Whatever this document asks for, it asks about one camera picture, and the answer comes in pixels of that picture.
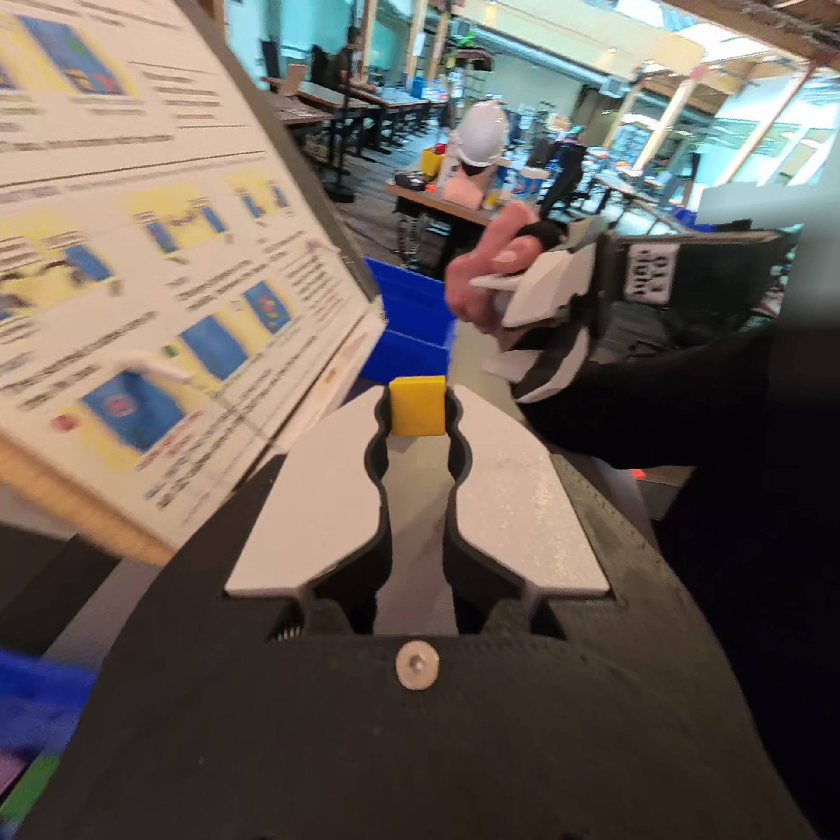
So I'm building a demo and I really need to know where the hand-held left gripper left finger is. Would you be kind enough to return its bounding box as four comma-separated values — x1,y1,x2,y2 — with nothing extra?
225,385,393,635

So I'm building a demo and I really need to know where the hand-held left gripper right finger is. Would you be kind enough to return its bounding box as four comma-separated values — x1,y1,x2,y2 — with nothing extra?
444,385,612,635

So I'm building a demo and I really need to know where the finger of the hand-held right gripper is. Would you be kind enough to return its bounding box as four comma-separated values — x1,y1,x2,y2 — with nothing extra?
469,243,599,328
482,327,592,403

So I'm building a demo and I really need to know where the yellow cube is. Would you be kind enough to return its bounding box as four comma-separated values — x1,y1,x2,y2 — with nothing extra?
388,375,448,438

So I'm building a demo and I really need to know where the blue plastic bin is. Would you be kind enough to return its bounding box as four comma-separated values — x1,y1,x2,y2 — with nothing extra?
359,256,458,385
0,648,101,772

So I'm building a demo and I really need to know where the person's right forearm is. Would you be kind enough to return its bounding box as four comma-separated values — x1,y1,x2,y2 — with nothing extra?
518,322,840,476

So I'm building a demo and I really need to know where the person's right hand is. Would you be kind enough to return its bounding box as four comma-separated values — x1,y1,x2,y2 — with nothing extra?
444,201,546,336

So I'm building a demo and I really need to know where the workbench with tools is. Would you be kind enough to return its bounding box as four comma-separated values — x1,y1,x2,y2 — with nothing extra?
385,178,500,270

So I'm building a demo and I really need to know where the mannequin head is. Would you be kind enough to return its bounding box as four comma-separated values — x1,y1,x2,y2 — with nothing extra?
442,161,501,211

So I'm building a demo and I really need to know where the white hard hat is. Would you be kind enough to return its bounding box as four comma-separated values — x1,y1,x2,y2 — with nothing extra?
455,100,511,167

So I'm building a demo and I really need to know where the instruction sheet on board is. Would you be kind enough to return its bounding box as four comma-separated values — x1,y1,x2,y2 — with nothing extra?
0,0,389,567

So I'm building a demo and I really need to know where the black floor stand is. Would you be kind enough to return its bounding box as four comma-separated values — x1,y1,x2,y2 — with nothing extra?
324,26,361,203

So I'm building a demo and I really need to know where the grey office desk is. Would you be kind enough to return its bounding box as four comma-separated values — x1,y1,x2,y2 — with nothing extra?
262,75,385,162

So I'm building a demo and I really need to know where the printed instruction sheet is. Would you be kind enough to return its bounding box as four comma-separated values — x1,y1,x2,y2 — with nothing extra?
0,0,388,549

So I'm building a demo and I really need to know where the green cube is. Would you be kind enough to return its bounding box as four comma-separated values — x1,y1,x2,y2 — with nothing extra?
10,753,64,824

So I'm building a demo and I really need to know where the purple cube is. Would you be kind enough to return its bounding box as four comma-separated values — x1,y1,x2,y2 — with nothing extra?
0,750,32,796

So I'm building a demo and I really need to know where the black coiled cable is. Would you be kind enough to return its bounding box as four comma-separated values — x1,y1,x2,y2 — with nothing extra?
395,212,422,265

